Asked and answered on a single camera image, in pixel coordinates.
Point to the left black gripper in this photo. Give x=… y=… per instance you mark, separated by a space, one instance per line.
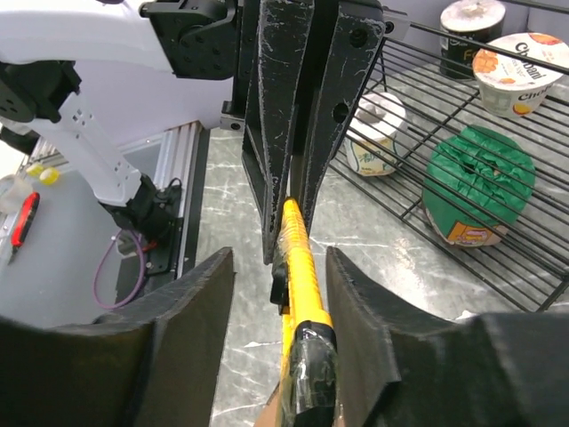
x=271 y=41

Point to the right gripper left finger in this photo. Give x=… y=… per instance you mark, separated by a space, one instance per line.
x=153 y=362

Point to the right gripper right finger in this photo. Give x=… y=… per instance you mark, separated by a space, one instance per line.
x=402 y=366

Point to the yellow utility knife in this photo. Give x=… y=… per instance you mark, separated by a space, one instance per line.
x=307 y=390

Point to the brown cardboard express box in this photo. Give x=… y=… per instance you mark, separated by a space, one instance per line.
x=269 y=414

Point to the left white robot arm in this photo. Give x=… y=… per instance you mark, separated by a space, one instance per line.
x=89 y=75

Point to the white toilet paper roll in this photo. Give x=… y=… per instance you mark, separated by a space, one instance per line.
x=376 y=138

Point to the black yogurt cup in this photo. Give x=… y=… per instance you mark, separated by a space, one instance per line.
x=481 y=21

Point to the white Chobani yogurt cup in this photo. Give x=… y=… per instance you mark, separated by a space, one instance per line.
x=513 y=88

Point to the green lidded cup noodle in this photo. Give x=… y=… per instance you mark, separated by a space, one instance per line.
x=477 y=184

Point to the yellow small object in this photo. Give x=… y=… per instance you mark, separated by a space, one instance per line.
x=47 y=175

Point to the aluminium rail frame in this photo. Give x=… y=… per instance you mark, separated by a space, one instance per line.
x=176 y=160

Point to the black wire rack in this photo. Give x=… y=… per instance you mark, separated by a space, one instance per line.
x=385 y=223

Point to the red handled tool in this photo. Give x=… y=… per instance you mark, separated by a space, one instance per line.
x=23 y=223

